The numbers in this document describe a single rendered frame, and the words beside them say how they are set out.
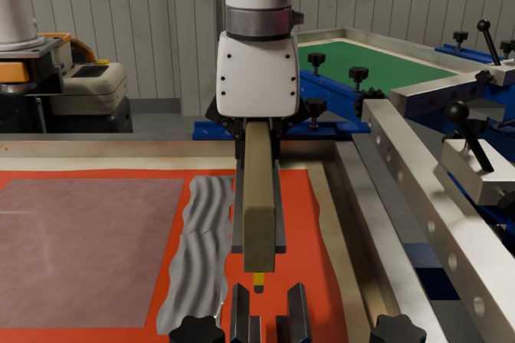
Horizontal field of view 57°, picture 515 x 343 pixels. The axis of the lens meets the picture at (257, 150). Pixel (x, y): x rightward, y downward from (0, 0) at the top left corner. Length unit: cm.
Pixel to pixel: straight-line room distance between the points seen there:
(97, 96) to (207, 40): 209
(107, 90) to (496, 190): 125
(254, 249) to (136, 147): 52
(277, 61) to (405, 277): 29
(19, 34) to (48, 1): 285
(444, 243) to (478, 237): 4
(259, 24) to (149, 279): 33
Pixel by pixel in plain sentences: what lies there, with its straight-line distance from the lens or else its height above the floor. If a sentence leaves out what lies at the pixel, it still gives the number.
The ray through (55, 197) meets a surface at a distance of 83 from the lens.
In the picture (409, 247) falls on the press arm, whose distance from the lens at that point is 75.
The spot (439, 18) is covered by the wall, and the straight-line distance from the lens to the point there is 399.
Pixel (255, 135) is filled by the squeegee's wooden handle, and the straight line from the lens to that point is 55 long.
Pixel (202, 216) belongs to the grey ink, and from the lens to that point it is 71.
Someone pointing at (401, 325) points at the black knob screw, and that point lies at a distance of 42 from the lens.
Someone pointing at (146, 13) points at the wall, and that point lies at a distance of 373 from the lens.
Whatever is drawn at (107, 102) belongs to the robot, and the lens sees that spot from 162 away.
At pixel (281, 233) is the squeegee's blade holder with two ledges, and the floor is 106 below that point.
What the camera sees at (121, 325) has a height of 96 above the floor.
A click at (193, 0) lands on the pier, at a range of 357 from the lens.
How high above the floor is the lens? 135
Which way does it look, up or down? 25 degrees down
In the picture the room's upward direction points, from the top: straight up
